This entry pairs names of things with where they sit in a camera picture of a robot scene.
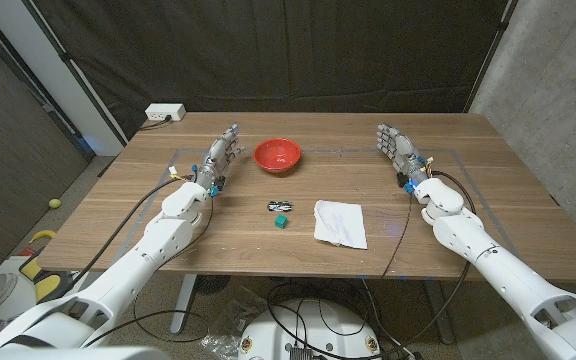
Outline white table leg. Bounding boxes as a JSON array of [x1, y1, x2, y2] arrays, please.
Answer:
[[169, 273, 198, 335]]

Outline black backdrop curtain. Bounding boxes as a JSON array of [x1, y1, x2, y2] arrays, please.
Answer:
[[20, 0, 512, 141]]

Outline grey table leg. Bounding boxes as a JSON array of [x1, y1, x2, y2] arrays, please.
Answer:
[[422, 279, 455, 345]]

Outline black backdrop stand pole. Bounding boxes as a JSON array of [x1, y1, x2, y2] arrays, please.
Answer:
[[20, 0, 129, 147], [462, 0, 519, 114]]

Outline white power strip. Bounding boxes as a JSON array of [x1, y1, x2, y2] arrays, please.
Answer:
[[144, 102, 187, 123]]

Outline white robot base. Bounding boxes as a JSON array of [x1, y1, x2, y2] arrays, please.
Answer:
[[237, 298, 383, 360]]

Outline white round device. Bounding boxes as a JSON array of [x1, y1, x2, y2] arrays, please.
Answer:
[[0, 255, 37, 321]]

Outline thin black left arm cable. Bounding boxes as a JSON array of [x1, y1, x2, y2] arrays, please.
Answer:
[[82, 195, 215, 349]]

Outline clear plastic bag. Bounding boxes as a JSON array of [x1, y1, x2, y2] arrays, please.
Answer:
[[200, 287, 269, 360]]

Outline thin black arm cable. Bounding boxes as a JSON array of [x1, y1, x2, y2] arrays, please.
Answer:
[[381, 195, 414, 280], [82, 195, 215, 349]]

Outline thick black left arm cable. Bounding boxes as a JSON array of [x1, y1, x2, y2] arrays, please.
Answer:
[[37, 167, 204, 301]]

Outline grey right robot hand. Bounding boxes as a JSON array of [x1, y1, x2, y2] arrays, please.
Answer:
[[376, 123, 429, 186]]

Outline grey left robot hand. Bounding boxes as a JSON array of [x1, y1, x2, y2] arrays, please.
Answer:
[[196, 123, 245, 189]]

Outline black power strip cord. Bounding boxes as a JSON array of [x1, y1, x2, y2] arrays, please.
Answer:
[[138, 114, 173, 133]]

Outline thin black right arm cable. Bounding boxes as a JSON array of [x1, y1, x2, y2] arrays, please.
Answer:
[[381, 195, 414, 280]]

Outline white towel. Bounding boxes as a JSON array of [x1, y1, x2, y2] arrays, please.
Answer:
[[313, 199, 369, 251]]

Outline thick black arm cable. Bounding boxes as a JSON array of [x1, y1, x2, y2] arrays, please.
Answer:
[[267, 169, 478, 360], [37, 167, 204, 301]]

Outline red bowl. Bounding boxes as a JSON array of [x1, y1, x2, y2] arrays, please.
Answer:
[[253, 137, 303, 174]]

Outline black round floor object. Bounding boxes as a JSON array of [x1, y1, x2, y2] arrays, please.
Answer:
[[195, 274, 232, 296]]

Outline yellow black tool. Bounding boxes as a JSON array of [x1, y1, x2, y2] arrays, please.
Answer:
[[17, 228, 77, 304]]

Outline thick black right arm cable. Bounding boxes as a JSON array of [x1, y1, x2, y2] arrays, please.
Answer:
[[267, 169, 478, 360]]

